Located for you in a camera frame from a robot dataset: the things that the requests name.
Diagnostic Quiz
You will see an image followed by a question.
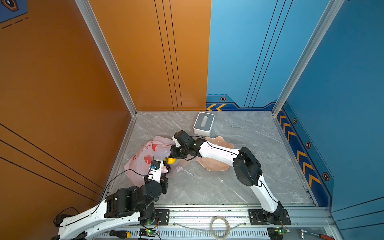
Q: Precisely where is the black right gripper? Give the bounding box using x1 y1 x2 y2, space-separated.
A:
164 144 189 159

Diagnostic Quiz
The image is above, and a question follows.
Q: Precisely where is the pink plastic bag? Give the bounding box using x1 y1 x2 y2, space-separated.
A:
124 136 192 187

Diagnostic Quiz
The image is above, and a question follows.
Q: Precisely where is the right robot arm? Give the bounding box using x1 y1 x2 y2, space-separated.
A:
170 130 285 225

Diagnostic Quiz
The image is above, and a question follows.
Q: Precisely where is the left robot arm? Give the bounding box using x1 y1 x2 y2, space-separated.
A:
52 178 168 240

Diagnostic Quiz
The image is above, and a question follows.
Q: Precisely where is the beige fruit plate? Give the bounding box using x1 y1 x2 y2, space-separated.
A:
196 135 235 172

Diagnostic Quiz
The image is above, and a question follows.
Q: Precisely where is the white grey tissue box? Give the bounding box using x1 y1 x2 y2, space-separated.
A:
193 112 215 137

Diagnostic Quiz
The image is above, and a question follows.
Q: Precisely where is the green circuit board left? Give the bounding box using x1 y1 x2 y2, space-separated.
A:
138 228 159 240

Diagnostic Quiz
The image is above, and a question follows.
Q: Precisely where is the green circuit board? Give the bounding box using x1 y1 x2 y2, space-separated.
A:
138 228 159 240
267 228 291 240

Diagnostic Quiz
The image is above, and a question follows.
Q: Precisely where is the black yellow screwdriver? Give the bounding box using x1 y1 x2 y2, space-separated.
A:
109 230 131 239

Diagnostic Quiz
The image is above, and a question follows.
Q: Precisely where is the green circuit board right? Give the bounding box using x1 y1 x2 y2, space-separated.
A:
267 228 291 240

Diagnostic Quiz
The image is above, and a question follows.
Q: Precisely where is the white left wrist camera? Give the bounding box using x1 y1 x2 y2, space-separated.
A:
144 160 164 184

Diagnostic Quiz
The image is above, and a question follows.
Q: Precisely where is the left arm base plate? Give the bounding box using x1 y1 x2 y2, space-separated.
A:
150 209 170 226

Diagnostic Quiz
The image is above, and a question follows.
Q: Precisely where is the aluminium front rail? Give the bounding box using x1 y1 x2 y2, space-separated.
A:
79 205 343 240

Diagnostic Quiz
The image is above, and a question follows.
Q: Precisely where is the coiled clear cable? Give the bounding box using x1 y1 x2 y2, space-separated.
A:
172 215 248 240

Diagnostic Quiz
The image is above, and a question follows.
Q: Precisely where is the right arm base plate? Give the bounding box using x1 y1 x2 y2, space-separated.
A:
248 209 292 226

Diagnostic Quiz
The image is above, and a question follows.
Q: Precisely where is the red handled screwdriver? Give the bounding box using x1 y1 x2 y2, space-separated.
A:
298 229 335 240

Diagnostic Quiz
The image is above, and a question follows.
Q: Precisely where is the left aluminium corner post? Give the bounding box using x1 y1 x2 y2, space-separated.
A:
75 0 137 117

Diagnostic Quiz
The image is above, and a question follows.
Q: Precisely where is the aluminium corner post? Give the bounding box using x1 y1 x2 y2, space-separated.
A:
75 0 137 117
272 0 345 117

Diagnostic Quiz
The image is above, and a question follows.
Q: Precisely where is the right aluminium corner post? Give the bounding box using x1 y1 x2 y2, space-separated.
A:
272 0 345 117

